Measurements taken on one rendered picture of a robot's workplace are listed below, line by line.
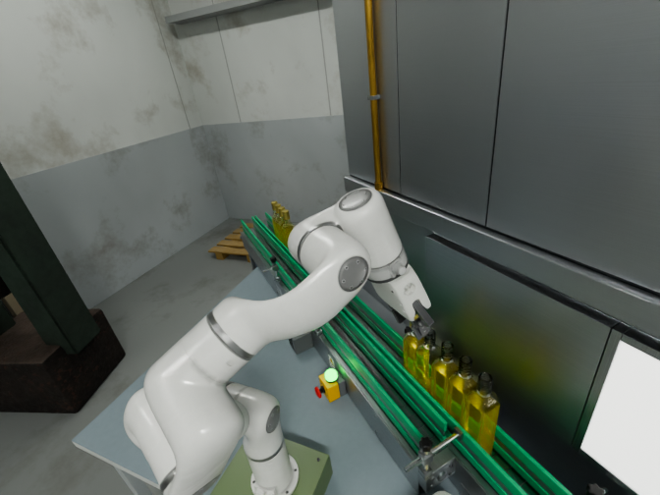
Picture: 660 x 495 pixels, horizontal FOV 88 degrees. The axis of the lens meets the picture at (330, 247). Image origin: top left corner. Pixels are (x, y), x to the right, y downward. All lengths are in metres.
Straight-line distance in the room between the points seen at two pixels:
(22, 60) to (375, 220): 3.60
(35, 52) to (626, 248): 3.92
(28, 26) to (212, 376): 3.70
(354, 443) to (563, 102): 1.02
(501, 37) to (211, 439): 0.80
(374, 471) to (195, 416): 0.78
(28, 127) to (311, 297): 3.51
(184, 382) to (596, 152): 0.70
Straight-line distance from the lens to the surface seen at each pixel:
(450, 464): 1.05
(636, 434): 0.89
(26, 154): 3.75
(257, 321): 0.43
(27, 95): 3.83
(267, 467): 0.97
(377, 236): 0.48
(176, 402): 0.48
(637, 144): 0.70
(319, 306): 0.41
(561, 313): 0.82
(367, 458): 1.19
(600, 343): 0.81
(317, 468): 1.09
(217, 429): 0.46
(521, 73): 0.78
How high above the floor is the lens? 1.78
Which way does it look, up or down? 28 degrees down
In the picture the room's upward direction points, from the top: 8 degrees counter-clockwise
